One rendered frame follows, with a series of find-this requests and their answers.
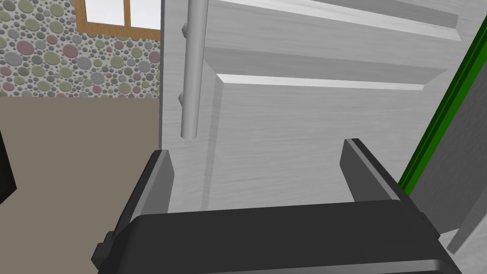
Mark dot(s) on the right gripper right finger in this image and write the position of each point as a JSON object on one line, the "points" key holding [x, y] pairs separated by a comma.
{"points": [[367, 175]]}

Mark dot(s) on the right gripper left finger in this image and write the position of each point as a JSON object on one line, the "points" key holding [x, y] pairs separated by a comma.
{"points": [[154, 186]]}

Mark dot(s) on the pale grey panelled door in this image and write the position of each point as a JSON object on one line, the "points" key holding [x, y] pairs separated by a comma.
{"points": [[304, 133]]}

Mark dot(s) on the wooden framed window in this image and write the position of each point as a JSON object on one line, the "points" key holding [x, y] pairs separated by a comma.
{"points": [[118, 17]]}

